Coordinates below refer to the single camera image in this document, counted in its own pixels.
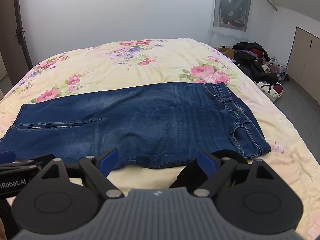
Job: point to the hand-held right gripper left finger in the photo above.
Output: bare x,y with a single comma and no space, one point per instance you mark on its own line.
110,158

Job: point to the pile of dark clothes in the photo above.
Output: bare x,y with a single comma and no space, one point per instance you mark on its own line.
250,60

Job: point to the floral bed blanket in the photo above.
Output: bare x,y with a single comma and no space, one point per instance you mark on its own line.
125,62

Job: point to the white and red bag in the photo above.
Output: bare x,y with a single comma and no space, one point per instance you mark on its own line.
271,91

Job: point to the blue denim pants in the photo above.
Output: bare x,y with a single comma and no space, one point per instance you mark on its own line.
150,120

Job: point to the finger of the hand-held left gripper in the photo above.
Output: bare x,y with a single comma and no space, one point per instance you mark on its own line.
35,160
7,156

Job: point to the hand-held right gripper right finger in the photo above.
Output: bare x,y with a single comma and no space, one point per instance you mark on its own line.
206,163

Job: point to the grey patterned curtain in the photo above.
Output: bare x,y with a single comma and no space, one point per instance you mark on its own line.
232,2

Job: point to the dark brown door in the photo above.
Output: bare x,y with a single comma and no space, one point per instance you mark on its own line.
12,30

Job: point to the white plastic bag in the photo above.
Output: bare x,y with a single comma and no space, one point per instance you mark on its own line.
278,68

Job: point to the beige low cabinet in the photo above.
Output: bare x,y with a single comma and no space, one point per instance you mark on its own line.
305,62

